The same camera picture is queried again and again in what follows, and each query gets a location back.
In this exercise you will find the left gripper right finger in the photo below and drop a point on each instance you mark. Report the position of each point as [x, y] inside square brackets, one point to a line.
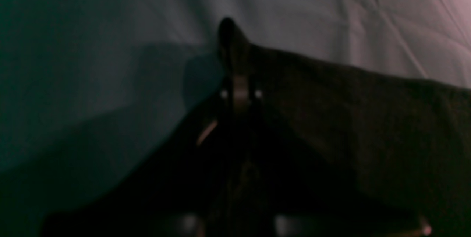
[295, 194]

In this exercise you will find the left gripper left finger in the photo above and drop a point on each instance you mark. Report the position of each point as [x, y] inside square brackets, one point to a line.
[183, 189]

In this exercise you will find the black T-shirt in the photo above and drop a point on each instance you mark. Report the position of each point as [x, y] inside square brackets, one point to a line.
[402, 142]

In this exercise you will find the blue table cloth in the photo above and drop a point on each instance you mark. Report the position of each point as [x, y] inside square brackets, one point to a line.
[88, 87]

